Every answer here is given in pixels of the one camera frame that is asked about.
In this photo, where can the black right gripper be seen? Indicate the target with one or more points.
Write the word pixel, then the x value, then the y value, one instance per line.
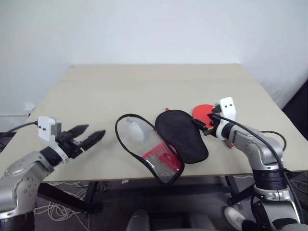
pixel 211 131

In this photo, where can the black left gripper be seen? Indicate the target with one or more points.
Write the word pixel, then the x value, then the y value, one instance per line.
pixel 69 146

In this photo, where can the red black paddle case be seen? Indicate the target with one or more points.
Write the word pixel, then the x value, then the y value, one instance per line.
pixel 183 134

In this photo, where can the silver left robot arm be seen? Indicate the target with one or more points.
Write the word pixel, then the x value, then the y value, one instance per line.
pixel 22 170

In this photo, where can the black panel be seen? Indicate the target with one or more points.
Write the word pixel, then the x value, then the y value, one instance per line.
pixel 297 101

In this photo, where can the white shoe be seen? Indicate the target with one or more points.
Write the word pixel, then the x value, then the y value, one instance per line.
pixel 233 215

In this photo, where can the grey rounded shape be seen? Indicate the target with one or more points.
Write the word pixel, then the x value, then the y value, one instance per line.
pixel 139 220

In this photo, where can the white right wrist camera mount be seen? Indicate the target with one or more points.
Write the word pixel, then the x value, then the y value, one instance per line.
pixel 228 107

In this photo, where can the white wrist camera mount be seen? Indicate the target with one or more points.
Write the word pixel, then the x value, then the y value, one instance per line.
pixel 45 128
pixel 228 107

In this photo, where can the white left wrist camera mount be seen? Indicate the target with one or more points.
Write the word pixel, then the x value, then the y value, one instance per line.
pixel 45 128

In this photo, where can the white wall socket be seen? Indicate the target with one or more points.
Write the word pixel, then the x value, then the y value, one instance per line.
pixel 29 106

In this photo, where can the black metal table frame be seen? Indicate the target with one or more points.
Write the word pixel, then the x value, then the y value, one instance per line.
pixel 65 197

